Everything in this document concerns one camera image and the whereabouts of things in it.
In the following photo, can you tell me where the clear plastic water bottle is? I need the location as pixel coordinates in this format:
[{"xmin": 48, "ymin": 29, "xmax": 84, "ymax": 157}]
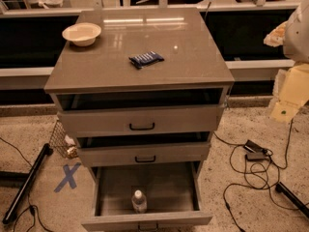
[{"xmin": 131, "ymin": 189, "xmax": 147, "ymax": 214}]

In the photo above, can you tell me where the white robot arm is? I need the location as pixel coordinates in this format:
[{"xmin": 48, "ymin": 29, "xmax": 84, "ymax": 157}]
[{"xmin": 264, "ymin": 0, "xmax": 309, "ymax": 123}]

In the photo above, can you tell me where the grey drawer cabinet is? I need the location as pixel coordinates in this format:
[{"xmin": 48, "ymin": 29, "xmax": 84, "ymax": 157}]
[{"xmin": 43, "ymin": 7, "xmax": 236, "ymax": 232}]

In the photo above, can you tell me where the grey top drawer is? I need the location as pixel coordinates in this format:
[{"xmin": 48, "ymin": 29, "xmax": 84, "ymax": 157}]
[{"xmin": 59, "ymin": 88, "xmax": 223, "ymax": 137}]

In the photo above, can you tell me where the grey drawer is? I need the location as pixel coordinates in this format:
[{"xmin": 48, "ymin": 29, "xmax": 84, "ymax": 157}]
[
  {"xmin": 78, "ymin": 131, "xmax": 210, "ymax": 167},
  {"xmin": 82, "ymin": 162, "xmax": 211, "ymax": 232},
  {"xmin": 59, "ymin": 88, "xmax": 223, "ymax": 137}
]

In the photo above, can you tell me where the grey middle drawer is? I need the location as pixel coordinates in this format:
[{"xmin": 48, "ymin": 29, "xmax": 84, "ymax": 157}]
[{"xmin": 78, "ymin": 131, "xmax": 210, "ymax": 167}]

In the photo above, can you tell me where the grey bottom drawer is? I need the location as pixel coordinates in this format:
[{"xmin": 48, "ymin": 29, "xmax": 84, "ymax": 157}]
[{"xmin": 82, "ymin": 162, "xmax": 211, "ymax": 232}]

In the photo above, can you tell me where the blue snack packet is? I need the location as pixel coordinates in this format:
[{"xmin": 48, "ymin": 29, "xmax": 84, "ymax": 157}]
[{"xmin": 129, "ymin": 51, "xmax": 164, "ymax": 69}]

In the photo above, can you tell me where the white bowl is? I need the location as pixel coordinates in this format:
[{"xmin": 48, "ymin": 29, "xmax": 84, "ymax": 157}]
[{"xmin": 62, "ymin": 22, "xmax": 101, "ymax": 46}]

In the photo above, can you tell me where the blue tape cross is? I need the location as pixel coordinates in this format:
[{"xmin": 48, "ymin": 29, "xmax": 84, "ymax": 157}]
[{"xmin": 54, "ymin": 162, "xmax": 81, "ymax": 192}]

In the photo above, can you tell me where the black power adapter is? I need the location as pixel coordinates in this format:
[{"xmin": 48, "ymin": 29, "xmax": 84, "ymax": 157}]
[{"xmin": 243, "ymin": 140, "xmax": 267, "ymax": 161}]

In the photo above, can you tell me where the black left stand leg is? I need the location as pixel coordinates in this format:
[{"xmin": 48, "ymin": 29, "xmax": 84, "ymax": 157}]
[{"xmin": 1, "ymin": 143, "xmax": 53, "ymax": 225}]

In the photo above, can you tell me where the black stand leg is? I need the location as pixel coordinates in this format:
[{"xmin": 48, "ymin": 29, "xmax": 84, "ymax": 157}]
[
  {"xmin": 275, "ymin": 182, "xmax": 309, "ymax": 218},
  {"xmin": 1, "ymin": 143, "xmax": 53, "ymax": 225}
]

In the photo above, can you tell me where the black right stand leg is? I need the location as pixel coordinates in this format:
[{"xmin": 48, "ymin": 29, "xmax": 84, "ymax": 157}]
[{"xmin": 275, "ymin": 182, "xmax": 309, "ymax": 218}]

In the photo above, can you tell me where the black top drawer handle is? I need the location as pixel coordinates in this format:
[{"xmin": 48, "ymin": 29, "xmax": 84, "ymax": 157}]
[{"xmin": 129, "ymin": 123, "xmax": 155, "ymax": 131}]

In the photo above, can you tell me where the black drawer handle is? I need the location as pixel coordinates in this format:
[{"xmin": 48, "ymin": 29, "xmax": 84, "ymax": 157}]
[
  {"xmin": 129, "ymin": 123, "xmax": 155, "ymax": 131},
  {"xmin": 134, "ymin": 156, "xmax": 156, "ymax": 163}
]

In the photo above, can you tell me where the black middle drawer handle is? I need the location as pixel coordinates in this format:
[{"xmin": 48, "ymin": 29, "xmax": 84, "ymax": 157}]
[{"xmin": 134, "ymin": 156, "xmax": 156, "ymax": 163}]

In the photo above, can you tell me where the wire mesh basket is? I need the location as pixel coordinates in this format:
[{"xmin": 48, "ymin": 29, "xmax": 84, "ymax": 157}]
[{"xmin": 49, "ymin": 121, "xmax": 77, "ymax": 159}]

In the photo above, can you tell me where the black cable right floor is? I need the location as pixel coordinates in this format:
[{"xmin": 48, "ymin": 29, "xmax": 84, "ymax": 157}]
[{"xmin": 212, "ymin": 118, "xmax": 309, "ymax": 232}]

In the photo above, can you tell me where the black cable floor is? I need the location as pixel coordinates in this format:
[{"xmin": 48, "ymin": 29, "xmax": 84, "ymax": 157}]
[
  {"xmin": 212, "ymin": 118, "xmax": 309, "ymax": 232},
  {"xmin": 0, "ymin": 136, "xmax": 54, "ymax": 232}
]

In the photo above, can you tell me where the black cable left floor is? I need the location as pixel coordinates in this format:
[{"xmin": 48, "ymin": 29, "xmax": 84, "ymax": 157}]
[{"xmin": 0, "ymin": 136, "xmax": 54, "ymax": 232}]

